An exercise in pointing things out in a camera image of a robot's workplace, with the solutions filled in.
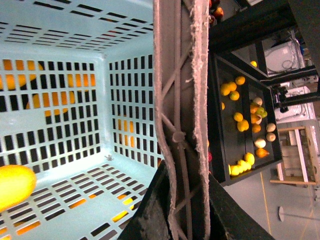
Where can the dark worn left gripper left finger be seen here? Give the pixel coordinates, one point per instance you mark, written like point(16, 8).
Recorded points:
point(151, 219)

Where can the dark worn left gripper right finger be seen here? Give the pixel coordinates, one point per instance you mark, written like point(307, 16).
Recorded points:
point(228, 221)

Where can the yellow lemon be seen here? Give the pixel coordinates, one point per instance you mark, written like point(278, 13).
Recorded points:
point(17, 182)

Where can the light blue plastic basket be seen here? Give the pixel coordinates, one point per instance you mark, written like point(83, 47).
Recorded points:
point(77, 108)

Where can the brown basket handle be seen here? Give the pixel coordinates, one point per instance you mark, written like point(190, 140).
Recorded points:
point(181, 41)

